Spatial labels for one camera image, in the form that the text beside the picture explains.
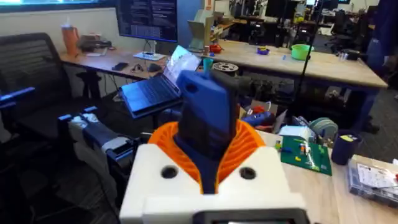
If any green bowl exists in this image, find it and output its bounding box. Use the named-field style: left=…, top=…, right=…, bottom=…
left=290, top=43, right=315, bottom=61

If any green board with toy blocks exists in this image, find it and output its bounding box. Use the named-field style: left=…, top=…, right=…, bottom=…
left=280, top=134, right=333, bottom=177

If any wooden desk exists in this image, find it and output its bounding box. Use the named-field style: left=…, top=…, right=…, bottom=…
left=58, top=45, right=175, bottom=100

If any black pole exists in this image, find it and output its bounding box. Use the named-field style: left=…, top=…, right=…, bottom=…
left=291, top=0, right=325, bottom=121

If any blue hand tool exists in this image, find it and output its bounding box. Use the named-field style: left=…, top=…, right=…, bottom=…
left=241, top=111, right=277, bottom=128

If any computer monitor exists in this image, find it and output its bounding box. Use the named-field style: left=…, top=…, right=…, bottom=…
left=115, top=0, right=179, bottom=44

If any clear plastic parts box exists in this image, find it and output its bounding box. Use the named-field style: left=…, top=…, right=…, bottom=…
left=347, top=154, right=398, bottom=208

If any dark bag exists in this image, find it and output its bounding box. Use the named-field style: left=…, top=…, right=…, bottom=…
left=76, top=33, right=113, bottom=53

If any orange tumbler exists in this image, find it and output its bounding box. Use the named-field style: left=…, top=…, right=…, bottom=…
left=60, top=22, right=81, bottom=57

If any cardboard box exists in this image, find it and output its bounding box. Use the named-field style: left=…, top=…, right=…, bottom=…
left=187, top=8, right=225, bottom=53

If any black mesh office chair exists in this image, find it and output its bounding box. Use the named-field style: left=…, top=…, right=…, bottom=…
left=0, top=32, right=105, bottom=142

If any black phone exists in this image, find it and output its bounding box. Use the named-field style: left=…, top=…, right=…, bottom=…
left=111, top=62, right=130, bottom=72

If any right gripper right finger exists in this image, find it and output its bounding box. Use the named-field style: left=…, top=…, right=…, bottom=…
left=214, top=119, right=293, bottom=195

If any teal cup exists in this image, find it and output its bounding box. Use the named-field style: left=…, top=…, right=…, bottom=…
left=202, top=57, right=215, bottom=74

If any long wooden table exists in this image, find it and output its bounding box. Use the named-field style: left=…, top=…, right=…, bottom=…
left=198, top=39, right=389, bottom=91

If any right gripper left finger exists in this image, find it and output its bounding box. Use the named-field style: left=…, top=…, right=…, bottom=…
left=119, top=121, right=203, bottom=224

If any black filament spool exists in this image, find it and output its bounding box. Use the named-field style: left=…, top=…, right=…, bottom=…
left=212, top=62, right=239, bottom=77

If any dark blue cup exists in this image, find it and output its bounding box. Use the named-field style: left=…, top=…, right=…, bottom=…
left=330, top=129, right=363, bottom=166

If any grey tape roll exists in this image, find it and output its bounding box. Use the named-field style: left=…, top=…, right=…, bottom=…
left=307, top=117, right=340, bottom=141

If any person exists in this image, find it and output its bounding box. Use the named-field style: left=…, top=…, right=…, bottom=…
left=353, top=0, right=398, bottom=134

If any open laptop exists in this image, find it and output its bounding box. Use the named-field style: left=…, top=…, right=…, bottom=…
left=119, top=45, right=203, bottom=119

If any white box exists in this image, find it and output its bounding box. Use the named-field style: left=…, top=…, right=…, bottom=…
left=277, top=124, right=315, bottom=141

